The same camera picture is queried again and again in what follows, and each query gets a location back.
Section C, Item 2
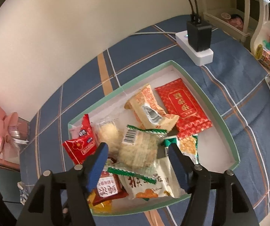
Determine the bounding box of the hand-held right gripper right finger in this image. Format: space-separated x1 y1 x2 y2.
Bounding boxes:
168 144 259 226

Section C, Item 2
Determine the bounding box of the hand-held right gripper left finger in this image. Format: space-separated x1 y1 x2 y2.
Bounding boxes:
16 142 108 226

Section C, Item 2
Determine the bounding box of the green white silver snack packet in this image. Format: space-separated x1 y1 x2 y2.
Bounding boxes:
163 134 199 166

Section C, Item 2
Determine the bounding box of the dark red snack packet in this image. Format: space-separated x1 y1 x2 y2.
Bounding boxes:
91 165 129 205

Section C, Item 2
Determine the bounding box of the red cracker snack packet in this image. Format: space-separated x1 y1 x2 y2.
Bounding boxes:
62 114 99 165

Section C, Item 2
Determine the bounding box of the clear packet with white bun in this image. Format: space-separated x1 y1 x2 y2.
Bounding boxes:
95 120 122 156

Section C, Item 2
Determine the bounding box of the white packet with orange print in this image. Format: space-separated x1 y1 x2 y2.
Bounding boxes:
121 157 181 200

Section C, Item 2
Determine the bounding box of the clear packet with yellow cake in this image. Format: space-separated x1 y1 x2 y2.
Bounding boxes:
88 191 113 214

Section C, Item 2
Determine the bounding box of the pale packet with green edges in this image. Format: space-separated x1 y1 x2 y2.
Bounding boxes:
108 124 167 184

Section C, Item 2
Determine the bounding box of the teal cardboard tray box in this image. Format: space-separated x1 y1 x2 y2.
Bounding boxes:
68 60 240 216

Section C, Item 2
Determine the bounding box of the red packet gold print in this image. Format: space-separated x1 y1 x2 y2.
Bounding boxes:
154 78 213 140

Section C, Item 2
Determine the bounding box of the orange gold snack packet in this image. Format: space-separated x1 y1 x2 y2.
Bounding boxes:
125 84 180 130

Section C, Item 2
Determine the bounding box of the blue white packet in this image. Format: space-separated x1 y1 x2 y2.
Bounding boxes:
18 181 31 206

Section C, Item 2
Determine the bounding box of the glass vase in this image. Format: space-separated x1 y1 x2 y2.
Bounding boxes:
8 120 31 147

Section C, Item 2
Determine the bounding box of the blue plaid bed sheet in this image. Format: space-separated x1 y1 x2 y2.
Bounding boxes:
19 14 270 226

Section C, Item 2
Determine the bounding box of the pink flower bouquet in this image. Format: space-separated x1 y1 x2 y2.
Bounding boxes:
0 94 30 161

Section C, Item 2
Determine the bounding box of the white power strip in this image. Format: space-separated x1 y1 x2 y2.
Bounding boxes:
175 31 214 66

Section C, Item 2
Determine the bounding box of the black charger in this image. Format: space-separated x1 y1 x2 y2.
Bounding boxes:
187 14 213 52

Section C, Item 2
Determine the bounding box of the colourful puzzle cube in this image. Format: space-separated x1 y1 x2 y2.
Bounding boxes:
255 44 270 70

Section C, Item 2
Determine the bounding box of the cream plastic shelf rack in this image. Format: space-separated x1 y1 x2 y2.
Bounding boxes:
200 0 270 52

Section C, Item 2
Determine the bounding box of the grey power cable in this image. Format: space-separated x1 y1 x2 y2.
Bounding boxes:
129 31 176 37

